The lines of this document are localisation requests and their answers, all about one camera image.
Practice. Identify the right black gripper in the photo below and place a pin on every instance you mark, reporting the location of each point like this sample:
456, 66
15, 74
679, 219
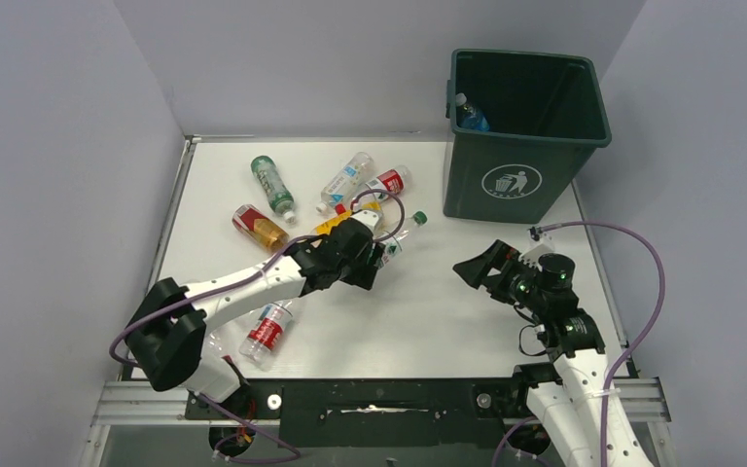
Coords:
501, 257

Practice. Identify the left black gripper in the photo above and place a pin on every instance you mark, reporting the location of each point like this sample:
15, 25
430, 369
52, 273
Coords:
368, 260

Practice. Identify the green cap green label bottle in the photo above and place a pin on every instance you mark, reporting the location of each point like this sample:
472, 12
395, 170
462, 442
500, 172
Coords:
394, 246

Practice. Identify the yellow label bottle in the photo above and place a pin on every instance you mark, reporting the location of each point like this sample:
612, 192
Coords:
342, 213

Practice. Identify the blue label water bottle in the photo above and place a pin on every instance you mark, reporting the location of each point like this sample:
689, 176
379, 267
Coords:
469, 115

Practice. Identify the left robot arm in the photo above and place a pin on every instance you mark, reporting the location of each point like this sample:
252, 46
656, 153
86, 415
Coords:
168, 332

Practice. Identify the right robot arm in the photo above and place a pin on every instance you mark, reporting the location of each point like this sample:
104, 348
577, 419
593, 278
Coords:
570, 395

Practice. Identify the dark green trash bin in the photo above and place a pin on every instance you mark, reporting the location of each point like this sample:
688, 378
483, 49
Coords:
547, 118

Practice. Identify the white blue label bottle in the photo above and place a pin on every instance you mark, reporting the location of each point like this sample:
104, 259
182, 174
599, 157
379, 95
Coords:
344, 183

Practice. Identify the red label water bottle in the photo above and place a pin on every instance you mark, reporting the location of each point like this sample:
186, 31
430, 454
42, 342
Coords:
394, 180

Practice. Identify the green label tea bottle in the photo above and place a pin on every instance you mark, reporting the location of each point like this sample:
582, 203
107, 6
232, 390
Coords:
279, 198

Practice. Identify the red gold label bottle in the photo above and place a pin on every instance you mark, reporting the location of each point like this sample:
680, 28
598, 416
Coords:
249, 220

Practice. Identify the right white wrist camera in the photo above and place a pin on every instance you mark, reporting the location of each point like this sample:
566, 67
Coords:
539, 244

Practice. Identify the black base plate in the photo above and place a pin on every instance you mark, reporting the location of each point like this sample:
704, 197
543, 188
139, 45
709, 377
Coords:
377, 413

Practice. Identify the aluminium front rail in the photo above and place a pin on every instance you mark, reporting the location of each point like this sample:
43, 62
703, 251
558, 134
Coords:
135, 403

